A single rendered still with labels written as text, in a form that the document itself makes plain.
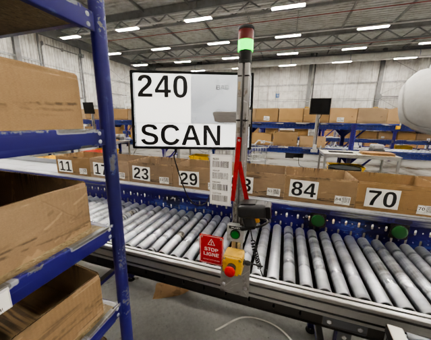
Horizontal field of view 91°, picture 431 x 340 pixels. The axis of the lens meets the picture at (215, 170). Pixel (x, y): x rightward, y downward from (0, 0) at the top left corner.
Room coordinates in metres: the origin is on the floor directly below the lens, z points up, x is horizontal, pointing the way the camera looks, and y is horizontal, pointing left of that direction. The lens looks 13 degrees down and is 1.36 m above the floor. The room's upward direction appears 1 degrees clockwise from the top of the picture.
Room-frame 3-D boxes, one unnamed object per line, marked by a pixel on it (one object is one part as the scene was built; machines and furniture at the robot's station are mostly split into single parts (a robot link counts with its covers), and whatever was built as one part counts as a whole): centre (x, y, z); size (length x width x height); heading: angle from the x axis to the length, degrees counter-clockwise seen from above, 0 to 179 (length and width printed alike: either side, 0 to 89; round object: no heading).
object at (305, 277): (0.95, -0.44, 0.72); 0.52 x 0.05 x 0.05; 162
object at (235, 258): (0.70, -0.11, 0.84); 0.15 x 0.09 x 0.07; 72
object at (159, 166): (1.71, 0.45, 0.96); 0.39 x 0.29 x 0.17; 72
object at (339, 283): (0.91, -0.56, 0.72); 0.52 x 0.05 x 0.05; 162
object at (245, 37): (0.78, -0.09, 1.62); 0.05 x 0.05 x 0.06
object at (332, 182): (1.35, -0.66, 0.96); 0.39 x 0.29 x 0.17; 72
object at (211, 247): (0.77, -0.02, 0.85); 0.16 x 0.01 x 0.13; 72
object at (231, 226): (0.74, -0.08, 0.95); 0.07 x 0.03 x 0.07; 72
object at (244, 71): (0.77, -0.09, 1.11); 0.12 x 0.05 x 0.88; 72
